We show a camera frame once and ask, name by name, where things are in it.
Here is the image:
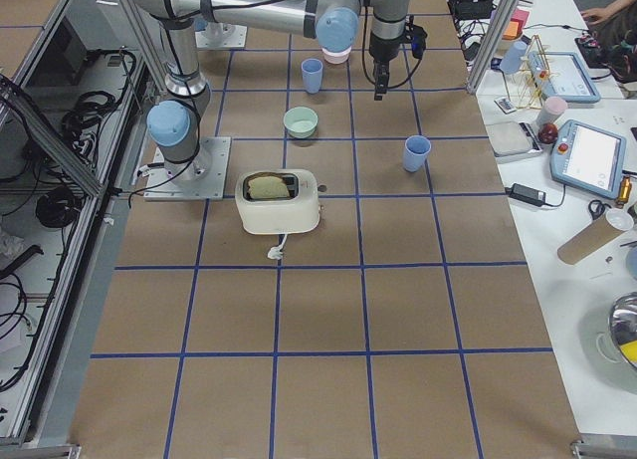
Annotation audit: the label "blue cup on rack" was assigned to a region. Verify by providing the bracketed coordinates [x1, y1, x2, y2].
[499, 41, 528, 75]

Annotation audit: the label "cardboard tube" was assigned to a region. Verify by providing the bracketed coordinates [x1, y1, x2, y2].
[556, 208, 634, 265]

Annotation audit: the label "white toaster power cord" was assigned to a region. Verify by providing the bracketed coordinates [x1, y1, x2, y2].
[267, 232, 290, 261]

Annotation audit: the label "black power adapter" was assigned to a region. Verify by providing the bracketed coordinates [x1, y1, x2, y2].
[505, 183, 545, 207]

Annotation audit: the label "red apple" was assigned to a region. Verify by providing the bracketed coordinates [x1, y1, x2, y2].
[537, 123, 558, 145]

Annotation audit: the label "gold wire rack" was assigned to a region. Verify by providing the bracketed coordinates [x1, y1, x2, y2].
[503, 35, 551, 110]

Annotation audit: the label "brass cylinder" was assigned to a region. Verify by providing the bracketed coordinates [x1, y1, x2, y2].
[615, 175, 632, 208]

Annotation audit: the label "cream white toaster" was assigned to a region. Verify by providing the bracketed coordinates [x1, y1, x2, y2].
[235, 169, 320, 235]

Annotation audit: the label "green plastic bowl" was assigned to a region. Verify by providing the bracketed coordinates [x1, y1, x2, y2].
[283, 107, 319, 139]

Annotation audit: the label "black coiled cables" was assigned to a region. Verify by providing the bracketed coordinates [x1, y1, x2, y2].
[59, 49, 138, 156]

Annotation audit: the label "steel mixing bowl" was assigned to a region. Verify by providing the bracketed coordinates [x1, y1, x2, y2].
[595, 292, 636, 370]

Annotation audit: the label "orange sticky notes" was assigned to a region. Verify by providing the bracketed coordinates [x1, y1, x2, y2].
[502, 8, 530, 41]

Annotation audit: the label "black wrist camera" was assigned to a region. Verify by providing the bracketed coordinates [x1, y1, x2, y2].
[405, 23, 428, 61]

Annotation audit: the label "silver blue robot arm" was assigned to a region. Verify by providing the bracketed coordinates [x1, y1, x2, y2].
[147, 18, 210, 184]
[132, 0, 426, 99]

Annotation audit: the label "aluminium frame post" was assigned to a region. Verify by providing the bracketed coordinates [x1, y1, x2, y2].
[466, 0, 520, 95]

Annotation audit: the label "toast bread slice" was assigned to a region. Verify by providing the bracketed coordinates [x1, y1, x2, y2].
[248, 175, 290, 200]

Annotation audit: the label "digital kitchen scale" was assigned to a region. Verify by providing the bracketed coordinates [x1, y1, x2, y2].
[486, 121, 542, 163]

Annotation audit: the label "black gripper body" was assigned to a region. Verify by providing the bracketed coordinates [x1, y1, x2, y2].
[369, 34, 400, 84]

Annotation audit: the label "person hand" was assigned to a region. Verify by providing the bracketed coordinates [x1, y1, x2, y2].
[580, 7, 613, 26]

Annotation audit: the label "blue plastic cup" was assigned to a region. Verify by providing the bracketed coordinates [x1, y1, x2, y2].
[301, 58, 323, 94]
[402, 135, 432, 172]

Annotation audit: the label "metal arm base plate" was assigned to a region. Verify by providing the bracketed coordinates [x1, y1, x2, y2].
[195, 19, 248, 51]
[142, 136, 231, 201]

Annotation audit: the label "pink plastic bowl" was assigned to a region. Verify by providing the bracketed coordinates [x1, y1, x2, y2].
[321, 48, 351, 65]

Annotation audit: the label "pink cup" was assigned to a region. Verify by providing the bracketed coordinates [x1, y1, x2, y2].
[535, 96, 568, 127]

